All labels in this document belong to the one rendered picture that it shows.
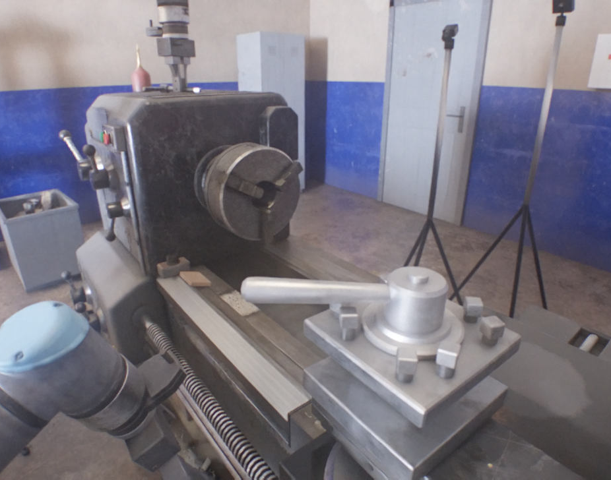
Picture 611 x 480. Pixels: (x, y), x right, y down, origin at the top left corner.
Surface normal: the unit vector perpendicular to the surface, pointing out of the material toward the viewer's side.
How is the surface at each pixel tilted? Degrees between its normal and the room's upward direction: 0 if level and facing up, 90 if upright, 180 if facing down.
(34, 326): 19
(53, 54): 90
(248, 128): 90
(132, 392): 79
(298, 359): 0
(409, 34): 90
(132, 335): 90
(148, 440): 25
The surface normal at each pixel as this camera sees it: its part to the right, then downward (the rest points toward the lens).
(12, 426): 0.72, 0.11
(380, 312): 0.00, -0.92
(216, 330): -0.46, -0.61
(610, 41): -0.78, 0.24
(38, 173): 0.62, 0.30
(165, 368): -0.26, -0.71
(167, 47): -0.29, 0.37
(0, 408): 0.47, -0.23
